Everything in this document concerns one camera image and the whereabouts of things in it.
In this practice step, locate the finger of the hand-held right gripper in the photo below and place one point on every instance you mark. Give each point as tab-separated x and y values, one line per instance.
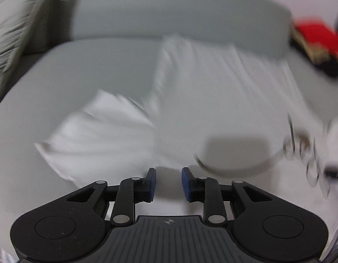
308	156

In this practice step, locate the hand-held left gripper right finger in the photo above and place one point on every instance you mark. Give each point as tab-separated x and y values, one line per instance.
186	183

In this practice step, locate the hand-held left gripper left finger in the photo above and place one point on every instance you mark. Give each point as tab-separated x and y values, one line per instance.
151	183

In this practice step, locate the white hooded garment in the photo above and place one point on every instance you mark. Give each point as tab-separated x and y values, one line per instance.
212	101

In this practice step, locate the black folded garment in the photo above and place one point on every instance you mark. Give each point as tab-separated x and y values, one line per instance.
330	67

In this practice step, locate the tan folded garment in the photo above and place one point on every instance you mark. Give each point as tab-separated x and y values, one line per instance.
314	53

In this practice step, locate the red folded garment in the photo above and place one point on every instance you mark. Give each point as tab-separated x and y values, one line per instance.
316	34

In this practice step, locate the grey sofa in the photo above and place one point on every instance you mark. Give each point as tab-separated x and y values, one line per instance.
75	87

